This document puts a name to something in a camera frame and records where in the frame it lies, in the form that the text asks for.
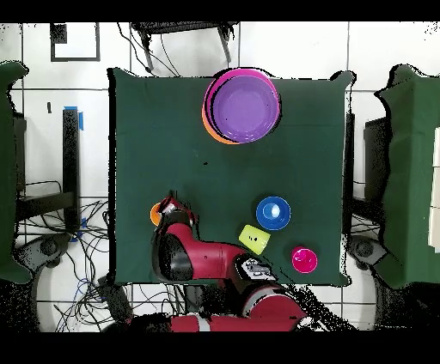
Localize small blue plastic bowl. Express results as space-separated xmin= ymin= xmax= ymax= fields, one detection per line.
xmin=255 ymin=196 xmax=292 ymax=231

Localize purple plastic bowl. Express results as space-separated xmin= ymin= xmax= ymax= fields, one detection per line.
xmin=211 ymin=75 xmax=282 ymax=144

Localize dark green table cloth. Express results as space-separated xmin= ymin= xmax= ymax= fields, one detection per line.
xmin=107 ymin=65 xmax=356 ymax=288

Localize large pink plastic bowl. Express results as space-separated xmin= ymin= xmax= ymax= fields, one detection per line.
xmin=202 ymin=67 xmax=281 ymax=138

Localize black office chair base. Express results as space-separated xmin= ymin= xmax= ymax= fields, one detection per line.
xmin=15 ymin=233 xmax=73 ymax=269
xmin=346 ymin=234 xmax=388 ymax=270

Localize tangle of cables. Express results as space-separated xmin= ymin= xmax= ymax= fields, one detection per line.
xmin=20 ymin=179 xmax=186 ymax=332

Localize yellow plastic cup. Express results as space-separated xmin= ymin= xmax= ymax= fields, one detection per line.
xmin=238 ymin=224 xmax=272 ymax=256

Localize large orange plastic bowl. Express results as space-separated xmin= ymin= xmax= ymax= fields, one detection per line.
xmin=201 ymin=109 xmax=241 ymax=146

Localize green cloth covered table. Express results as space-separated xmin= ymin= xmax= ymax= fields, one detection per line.
xmin=374 ymin=64 xmax=440 ymax=289
xmin=0 ymin=59 xmax=32 ymax=284

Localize red plastic cup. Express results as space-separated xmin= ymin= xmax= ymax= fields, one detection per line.
xmin=290 ymin=246 xmax=319 ymax=275

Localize black power box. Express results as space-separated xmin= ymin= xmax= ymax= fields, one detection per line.
xmin=97 ymin=276 xmax=134 ymax=320

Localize black square frame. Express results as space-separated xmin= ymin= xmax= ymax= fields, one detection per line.
xmin=50 ymin=21 xmax=101 ymax=63

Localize blue tape strip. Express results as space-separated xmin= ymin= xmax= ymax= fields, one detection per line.
xmin=63 ymin=106 xmax=84 ymax=131
xmin=70 ymin=216 xmax=88 ymax=243

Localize black metal floor stand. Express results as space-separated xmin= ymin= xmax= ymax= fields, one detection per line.
xmin=16 ymin=107 xmax=81 ymax=234
xmin=364 ymin=118 xmax=391 ymax=203

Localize black metal stand legs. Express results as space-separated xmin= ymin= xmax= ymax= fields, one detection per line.
xmin=131 ymin=21 xmax=240 ymax=73

